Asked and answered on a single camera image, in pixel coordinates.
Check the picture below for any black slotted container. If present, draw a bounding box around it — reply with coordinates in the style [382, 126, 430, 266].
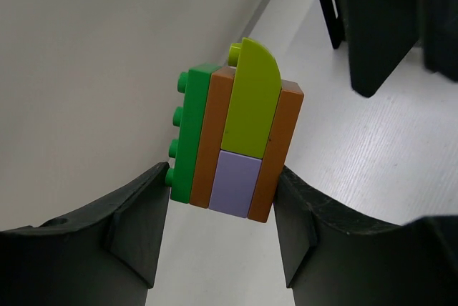
[319, 0, 457, 98]

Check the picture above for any orange green lego stack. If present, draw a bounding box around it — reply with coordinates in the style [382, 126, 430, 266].
[165, 38, 304, 222]

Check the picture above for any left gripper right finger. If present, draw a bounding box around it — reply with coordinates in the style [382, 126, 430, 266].
[273, 168, 457, 305]

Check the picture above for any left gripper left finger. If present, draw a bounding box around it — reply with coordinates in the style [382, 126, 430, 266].
[1, 162, 169, 305]

